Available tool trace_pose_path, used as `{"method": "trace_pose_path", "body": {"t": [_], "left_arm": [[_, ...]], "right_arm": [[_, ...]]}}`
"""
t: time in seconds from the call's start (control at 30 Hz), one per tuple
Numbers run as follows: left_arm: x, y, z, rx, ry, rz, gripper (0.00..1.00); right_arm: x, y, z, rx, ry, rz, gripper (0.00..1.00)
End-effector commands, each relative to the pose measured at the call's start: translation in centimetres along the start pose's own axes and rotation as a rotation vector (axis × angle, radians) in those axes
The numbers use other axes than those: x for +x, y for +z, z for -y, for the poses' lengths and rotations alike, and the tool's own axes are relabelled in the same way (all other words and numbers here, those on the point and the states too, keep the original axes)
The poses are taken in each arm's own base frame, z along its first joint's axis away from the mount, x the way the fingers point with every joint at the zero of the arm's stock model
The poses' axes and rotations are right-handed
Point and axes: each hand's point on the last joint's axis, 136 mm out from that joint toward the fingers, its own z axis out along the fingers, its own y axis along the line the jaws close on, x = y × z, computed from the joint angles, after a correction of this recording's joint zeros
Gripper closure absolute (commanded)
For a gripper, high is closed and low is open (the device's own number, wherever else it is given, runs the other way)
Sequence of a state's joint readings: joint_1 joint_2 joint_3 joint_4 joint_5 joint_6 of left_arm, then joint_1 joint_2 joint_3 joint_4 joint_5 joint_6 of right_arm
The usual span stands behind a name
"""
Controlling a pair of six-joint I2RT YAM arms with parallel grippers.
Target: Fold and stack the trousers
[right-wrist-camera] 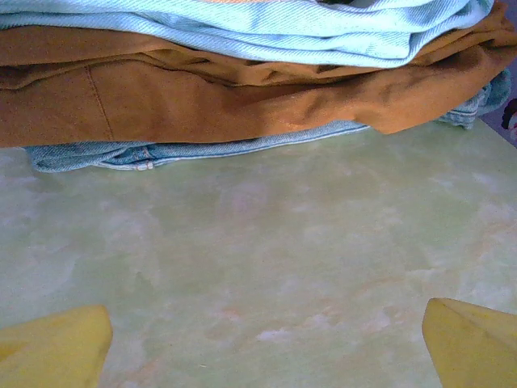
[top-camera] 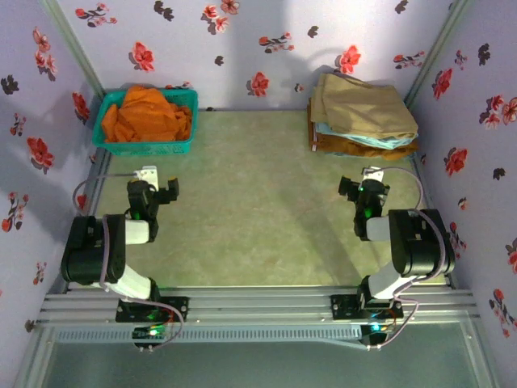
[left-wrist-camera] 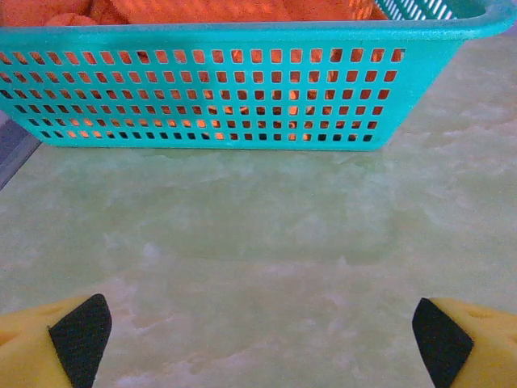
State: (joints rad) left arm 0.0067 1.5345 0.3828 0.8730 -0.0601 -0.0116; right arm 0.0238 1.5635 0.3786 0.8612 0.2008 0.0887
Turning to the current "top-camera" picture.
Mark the folded light blue trousers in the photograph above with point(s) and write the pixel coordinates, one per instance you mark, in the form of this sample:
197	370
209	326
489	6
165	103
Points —
375	141

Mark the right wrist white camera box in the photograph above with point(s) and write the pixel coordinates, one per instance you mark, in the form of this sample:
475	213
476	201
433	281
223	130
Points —
373	174

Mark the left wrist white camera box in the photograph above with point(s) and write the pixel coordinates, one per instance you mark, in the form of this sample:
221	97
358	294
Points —
148	174

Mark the folded brown trousers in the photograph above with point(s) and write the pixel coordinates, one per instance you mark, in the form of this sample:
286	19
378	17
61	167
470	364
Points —
343	148

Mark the teal plastic basket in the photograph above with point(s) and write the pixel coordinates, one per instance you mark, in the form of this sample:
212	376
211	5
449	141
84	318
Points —
141	148

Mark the folded tan trousers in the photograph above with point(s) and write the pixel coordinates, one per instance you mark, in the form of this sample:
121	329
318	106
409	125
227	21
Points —
363	105

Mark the aluminium mounting rail frame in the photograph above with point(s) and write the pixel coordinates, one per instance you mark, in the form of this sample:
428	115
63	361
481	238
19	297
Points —
258	303

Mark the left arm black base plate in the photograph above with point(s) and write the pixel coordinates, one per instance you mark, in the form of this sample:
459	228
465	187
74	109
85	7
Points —
177	309

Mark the aluminium corner post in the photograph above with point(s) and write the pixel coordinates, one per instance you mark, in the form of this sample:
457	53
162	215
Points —
74	48
436	52

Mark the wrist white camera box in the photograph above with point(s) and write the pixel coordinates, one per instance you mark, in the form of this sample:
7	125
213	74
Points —
148	174
373	174

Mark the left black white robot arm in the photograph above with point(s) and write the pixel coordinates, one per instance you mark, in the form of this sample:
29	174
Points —
89	250

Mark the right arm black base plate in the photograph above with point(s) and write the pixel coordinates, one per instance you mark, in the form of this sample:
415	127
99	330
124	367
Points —
343	307

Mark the orange trousers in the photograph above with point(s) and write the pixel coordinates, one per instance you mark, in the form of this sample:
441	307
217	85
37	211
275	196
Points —
145	113

